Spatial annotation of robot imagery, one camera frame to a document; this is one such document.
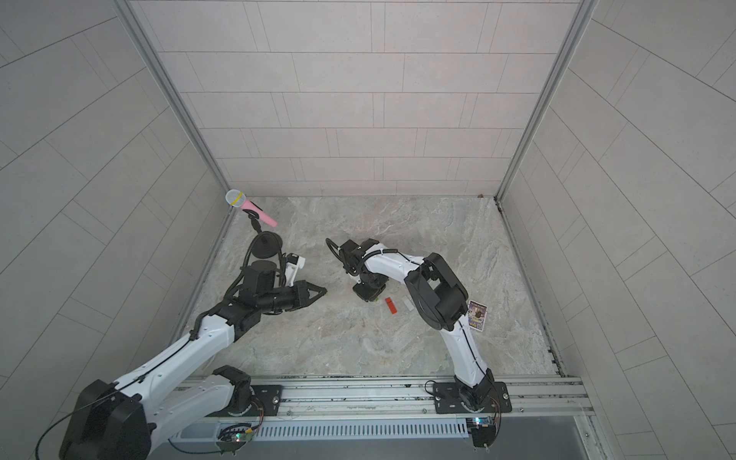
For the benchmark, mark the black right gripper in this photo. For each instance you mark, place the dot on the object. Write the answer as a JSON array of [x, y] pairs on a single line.
[[370, 288]]

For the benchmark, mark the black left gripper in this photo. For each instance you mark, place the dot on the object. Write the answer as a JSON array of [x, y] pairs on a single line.
[[296, 294]]

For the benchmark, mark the red usb drive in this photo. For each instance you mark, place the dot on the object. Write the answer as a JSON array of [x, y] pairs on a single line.
[[391, 305]]

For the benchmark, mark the white usb drive short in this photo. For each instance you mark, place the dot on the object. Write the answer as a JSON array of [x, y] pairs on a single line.
[[409, 304]]

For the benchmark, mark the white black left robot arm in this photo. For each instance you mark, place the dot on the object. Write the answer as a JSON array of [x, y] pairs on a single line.
[[132, 416]]

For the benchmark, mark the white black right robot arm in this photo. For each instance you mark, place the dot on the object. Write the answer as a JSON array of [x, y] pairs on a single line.
[[440, 299]]

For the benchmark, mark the colourful small card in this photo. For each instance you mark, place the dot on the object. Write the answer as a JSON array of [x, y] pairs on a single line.
[[477, 314]]

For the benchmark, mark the pink toy microphone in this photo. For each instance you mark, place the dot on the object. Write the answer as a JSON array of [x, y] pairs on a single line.
[[239, 200]]

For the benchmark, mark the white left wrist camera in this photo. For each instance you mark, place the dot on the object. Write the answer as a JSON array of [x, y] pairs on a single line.
[[294, 263]]

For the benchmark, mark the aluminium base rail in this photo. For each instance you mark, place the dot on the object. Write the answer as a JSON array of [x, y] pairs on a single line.
[[322, 409]]

